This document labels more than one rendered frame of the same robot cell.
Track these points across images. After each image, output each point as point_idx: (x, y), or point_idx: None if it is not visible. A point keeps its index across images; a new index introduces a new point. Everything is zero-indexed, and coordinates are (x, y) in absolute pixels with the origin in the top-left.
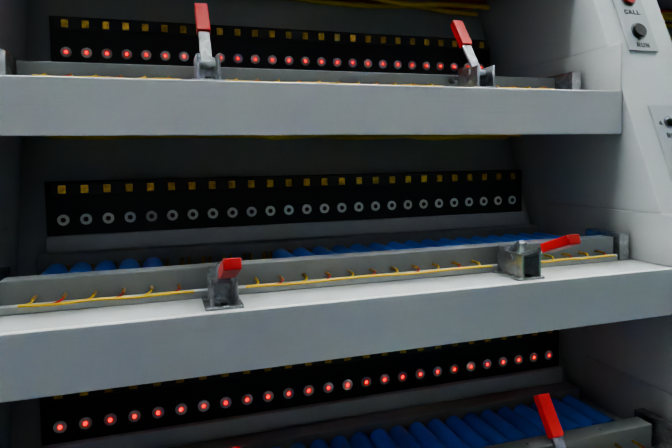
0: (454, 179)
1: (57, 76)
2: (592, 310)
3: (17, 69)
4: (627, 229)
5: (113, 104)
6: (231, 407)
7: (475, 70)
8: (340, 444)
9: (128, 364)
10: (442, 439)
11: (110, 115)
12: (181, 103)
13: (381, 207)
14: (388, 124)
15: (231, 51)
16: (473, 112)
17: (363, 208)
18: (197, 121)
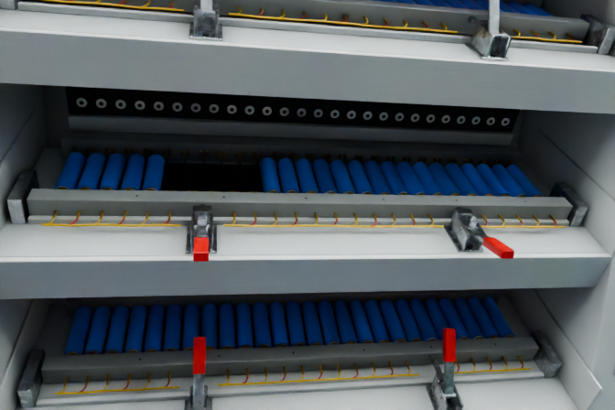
0: None
1: (59, 33)
2: (516, 279)
3: None
4: (590, 200)
5: (113, 61)
6: None
7: (489, 39)
8: (292, 311)
9: (124, 285)
10: (371, 321)
11: (110, 71)
12: (177, 64)
13: (372, 116)
14: (379, 92)
15: None
16: (471, 86)
17: (355, 116)
18: (191, 80)
